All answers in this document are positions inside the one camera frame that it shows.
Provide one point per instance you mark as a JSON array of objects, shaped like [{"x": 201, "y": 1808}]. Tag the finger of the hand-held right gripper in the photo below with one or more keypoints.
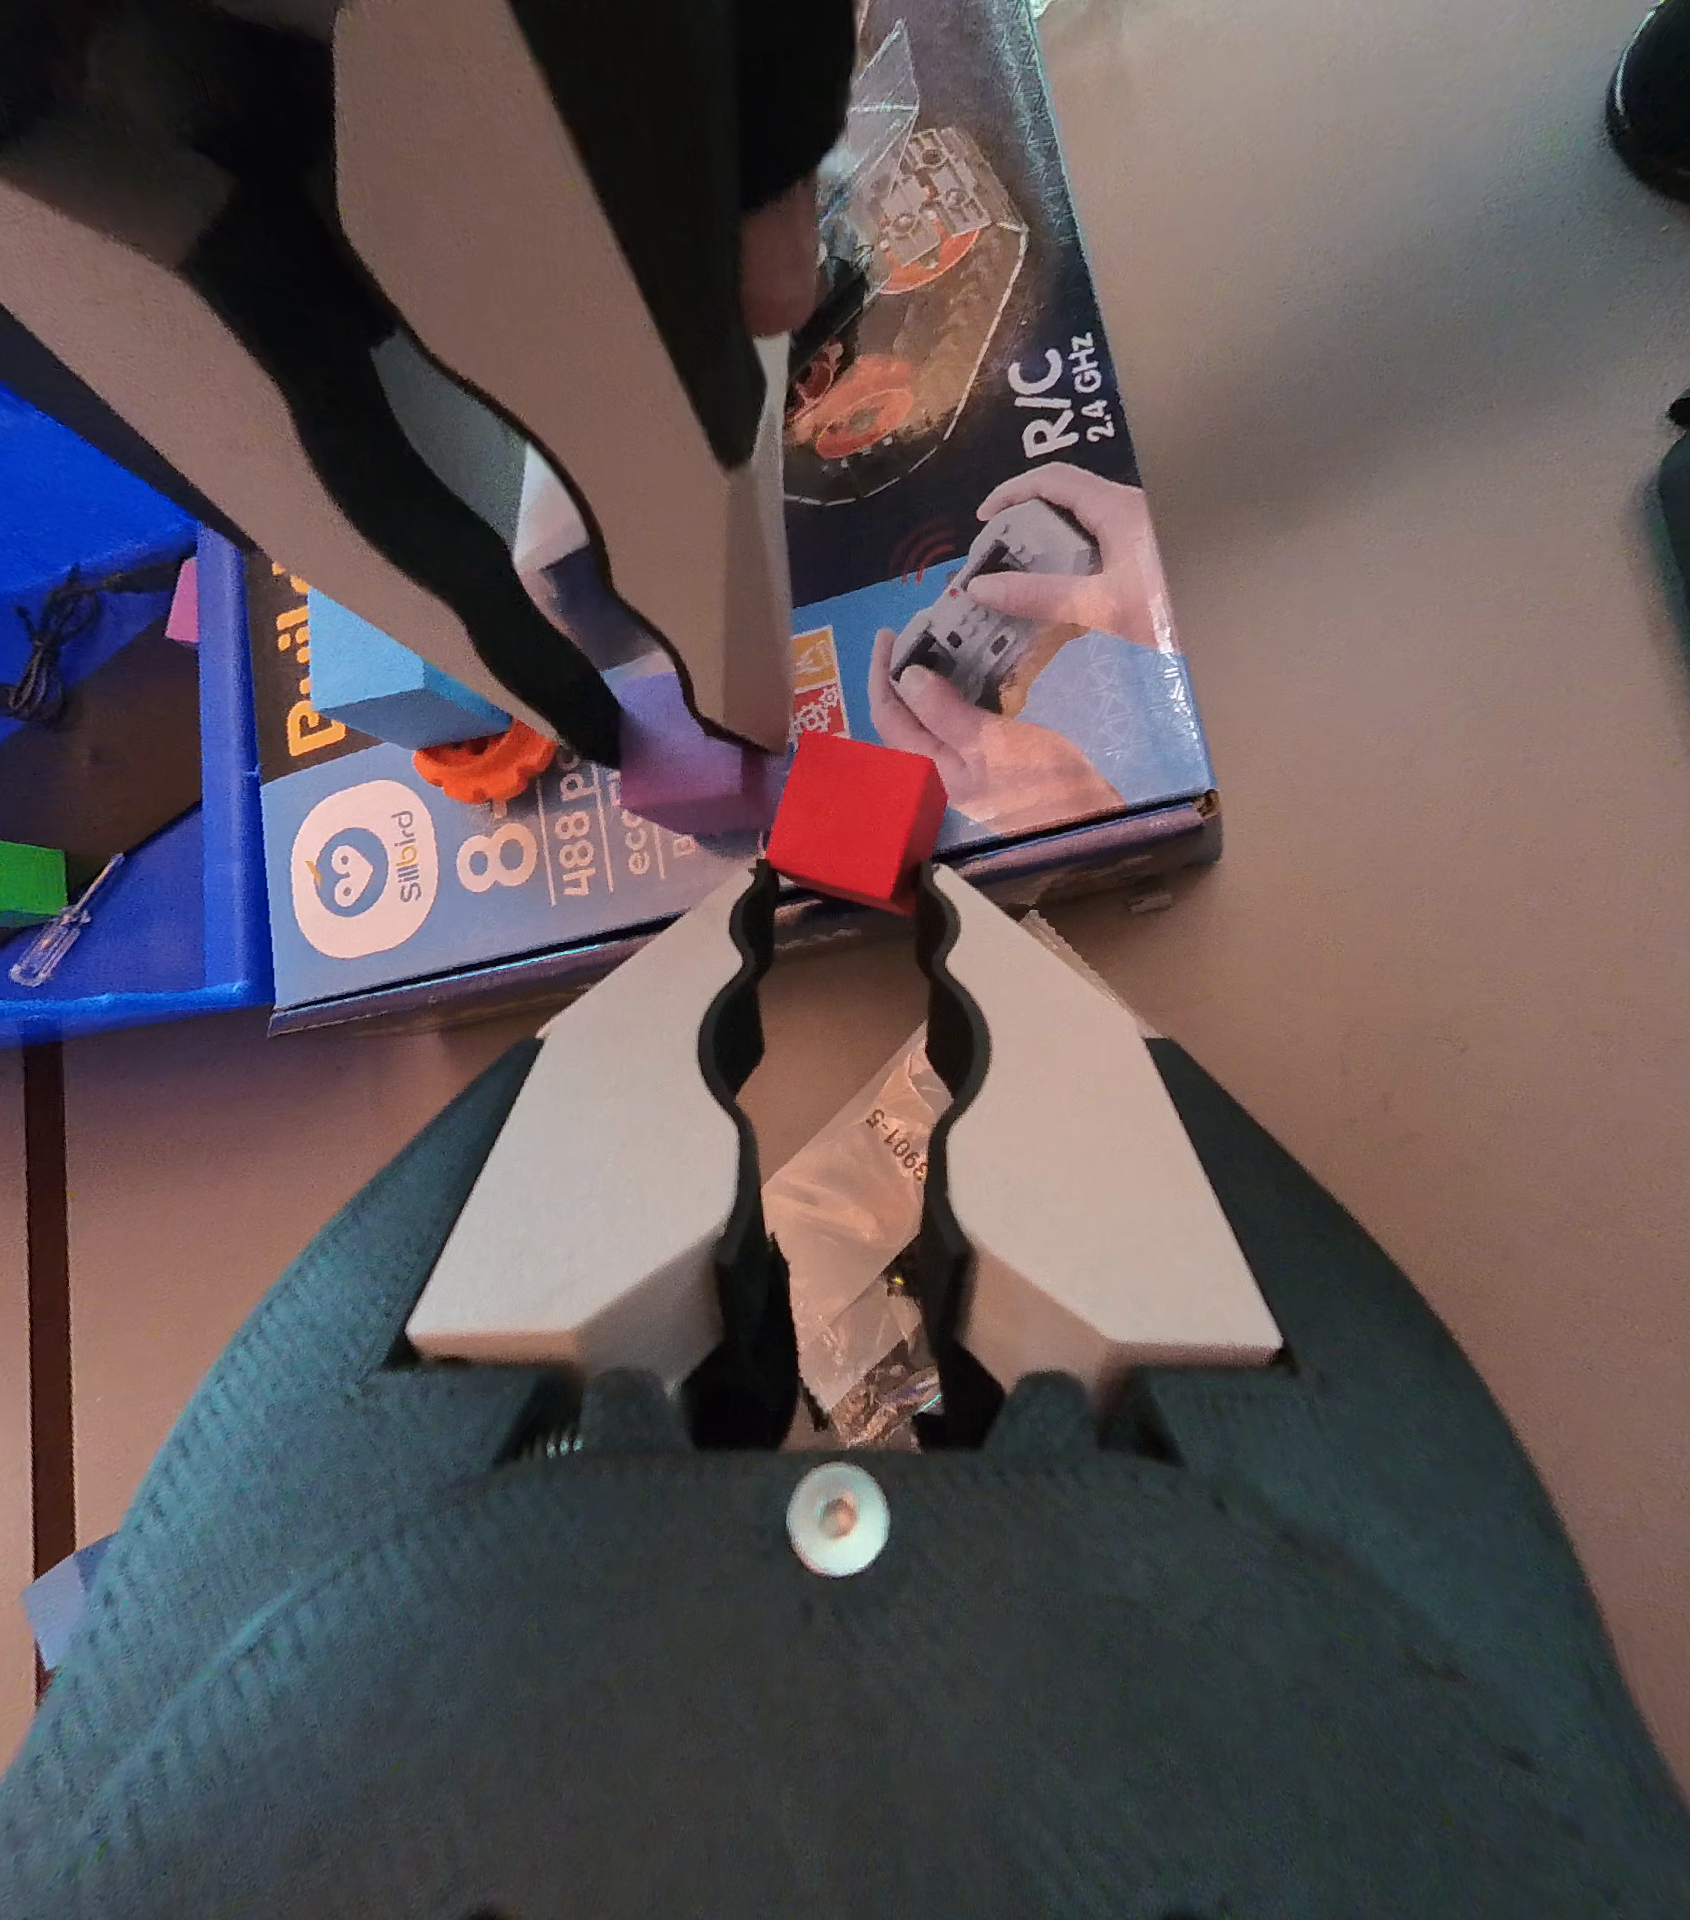
[
  {"x": 515, "y": 227},
  {"x": 111, "y": 300}
]

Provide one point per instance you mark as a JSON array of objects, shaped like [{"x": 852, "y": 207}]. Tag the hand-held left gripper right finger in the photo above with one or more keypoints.
[{"x": 1114, "y": 1201}]

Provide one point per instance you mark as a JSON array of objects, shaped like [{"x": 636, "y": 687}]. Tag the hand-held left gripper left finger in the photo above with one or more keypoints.
[{"x": 562, "y": 1201}]

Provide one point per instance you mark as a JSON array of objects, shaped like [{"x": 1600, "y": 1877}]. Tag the purple wooden cube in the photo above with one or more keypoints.
[
  {"x": 184, "y": 601},
  {"x": 688, "y": 773}
]

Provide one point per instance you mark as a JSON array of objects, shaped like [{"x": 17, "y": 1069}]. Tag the small orange plastic wheel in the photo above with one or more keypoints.
[{"x": 484, "y": 765}]

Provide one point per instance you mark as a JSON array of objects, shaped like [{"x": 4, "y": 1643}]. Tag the red wooden cube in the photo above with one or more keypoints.
[{"x": 855, "y": 818}]

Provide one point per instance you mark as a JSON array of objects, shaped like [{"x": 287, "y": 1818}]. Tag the person's right hand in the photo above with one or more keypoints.
[{"x": 783, "y": 264}]

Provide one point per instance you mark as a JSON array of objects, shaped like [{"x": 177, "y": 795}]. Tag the clear bag with white flap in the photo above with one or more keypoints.
[{"x": 876, "y": 119}]

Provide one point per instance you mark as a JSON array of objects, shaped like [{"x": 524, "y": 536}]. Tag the flat black rectangular panel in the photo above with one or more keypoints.
[{"x": 111, "y": 750}]

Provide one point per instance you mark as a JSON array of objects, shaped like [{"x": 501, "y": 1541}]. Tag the dark blue cardboard kit box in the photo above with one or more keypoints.
[{"x": 966, "y": 496}]

